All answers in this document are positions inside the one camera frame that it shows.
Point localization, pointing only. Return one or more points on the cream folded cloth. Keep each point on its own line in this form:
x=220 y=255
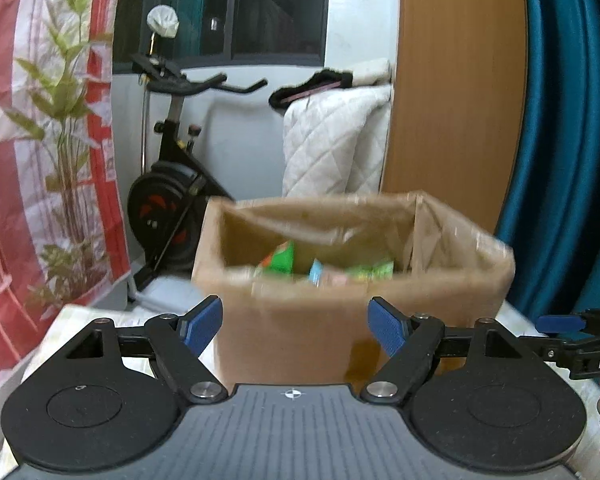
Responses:
x=372 y=71

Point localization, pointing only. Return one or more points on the blue snack packet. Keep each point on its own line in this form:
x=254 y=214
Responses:
x=316 y=272

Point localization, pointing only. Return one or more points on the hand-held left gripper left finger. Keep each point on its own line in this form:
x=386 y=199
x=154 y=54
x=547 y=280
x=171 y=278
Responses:
x=206 y=321

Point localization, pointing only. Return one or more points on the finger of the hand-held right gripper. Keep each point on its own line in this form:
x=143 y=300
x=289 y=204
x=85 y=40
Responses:
x=555 y=346
x=560 y=323

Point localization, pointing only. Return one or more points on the black garment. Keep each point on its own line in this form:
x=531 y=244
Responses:
x=310 y=87

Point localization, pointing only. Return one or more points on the white quilted blanket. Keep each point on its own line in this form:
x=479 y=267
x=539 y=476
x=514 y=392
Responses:
x=330 y=145

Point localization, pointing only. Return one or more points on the red printed plant wall cloth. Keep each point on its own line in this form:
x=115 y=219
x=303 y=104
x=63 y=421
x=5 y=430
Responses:
x=45 y=135

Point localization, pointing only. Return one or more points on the blue curtain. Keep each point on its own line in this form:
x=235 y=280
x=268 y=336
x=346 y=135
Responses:
x=570 y=135

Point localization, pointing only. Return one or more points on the white round cloth cover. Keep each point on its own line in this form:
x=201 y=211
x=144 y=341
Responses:
x=163 y=21

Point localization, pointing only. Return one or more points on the brown cardboard box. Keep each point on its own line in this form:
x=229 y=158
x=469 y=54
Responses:
x=290 y=330

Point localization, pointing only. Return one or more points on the dark window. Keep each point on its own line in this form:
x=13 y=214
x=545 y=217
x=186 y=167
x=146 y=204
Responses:
x=260 y=10

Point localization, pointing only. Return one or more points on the wooden wardrobe panel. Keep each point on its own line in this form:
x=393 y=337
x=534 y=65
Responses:
x=455 y=85

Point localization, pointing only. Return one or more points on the black exercise bike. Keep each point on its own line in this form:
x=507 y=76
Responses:
x=165 y=200

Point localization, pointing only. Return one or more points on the light green snack packet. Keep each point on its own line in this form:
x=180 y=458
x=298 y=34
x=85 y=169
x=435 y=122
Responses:
x=372 y=270

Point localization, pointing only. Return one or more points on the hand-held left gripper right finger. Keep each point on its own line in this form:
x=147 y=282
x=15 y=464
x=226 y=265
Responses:
x=386 y=327

